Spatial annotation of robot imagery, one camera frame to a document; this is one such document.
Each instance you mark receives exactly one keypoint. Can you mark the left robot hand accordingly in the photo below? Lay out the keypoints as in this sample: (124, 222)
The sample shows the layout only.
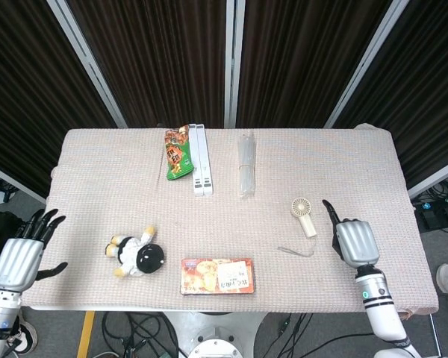
(16, 259)

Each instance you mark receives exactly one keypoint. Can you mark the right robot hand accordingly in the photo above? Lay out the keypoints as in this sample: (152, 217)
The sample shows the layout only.
(356, 242)

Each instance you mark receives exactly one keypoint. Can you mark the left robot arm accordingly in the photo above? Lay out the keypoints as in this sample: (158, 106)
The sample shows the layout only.
(0, 317)

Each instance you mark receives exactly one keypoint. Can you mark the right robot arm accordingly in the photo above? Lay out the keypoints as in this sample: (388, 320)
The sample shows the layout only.
(381, 306)

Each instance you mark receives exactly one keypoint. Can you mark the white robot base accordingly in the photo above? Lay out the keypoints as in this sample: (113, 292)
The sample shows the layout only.
(214, 335)

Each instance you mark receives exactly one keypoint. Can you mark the cream handheld fan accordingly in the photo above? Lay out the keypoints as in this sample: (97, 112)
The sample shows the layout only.
(308, 224)

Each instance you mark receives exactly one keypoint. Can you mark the black bag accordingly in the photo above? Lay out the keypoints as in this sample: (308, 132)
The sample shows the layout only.
(0, 231)

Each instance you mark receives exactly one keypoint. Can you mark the white black sneaker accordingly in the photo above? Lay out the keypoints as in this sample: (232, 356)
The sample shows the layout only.
(25, 337)

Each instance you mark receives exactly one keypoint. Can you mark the yellow floor tape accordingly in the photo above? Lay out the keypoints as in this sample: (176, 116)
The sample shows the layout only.
(85, 335)

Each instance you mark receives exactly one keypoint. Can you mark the beige woven tablecloth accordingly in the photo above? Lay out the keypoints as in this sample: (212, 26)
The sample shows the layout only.
(283, 160)

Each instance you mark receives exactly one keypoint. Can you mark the black white plush doll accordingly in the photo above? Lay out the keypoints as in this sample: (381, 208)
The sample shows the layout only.
(134, 253)

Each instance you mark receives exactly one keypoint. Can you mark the clear plastic stick pack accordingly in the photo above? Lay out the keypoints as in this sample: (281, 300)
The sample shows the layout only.
(246, 164)

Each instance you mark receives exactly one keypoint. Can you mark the orange food box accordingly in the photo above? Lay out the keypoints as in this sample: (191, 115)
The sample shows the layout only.
(209, 277)

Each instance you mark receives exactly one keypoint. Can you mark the white folding stand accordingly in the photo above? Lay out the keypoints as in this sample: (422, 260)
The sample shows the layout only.
(202, 164)

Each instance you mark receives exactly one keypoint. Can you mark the green snack bag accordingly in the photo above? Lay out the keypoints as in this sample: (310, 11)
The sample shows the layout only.
(177, 158)

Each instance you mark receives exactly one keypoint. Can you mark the silver partition base rail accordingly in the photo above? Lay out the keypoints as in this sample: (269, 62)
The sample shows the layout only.
(437, 176)
(15, 182)

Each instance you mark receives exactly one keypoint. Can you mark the silver partition post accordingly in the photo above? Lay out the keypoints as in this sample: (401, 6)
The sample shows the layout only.
(366, 63)
(93, 71)
(233, 63)

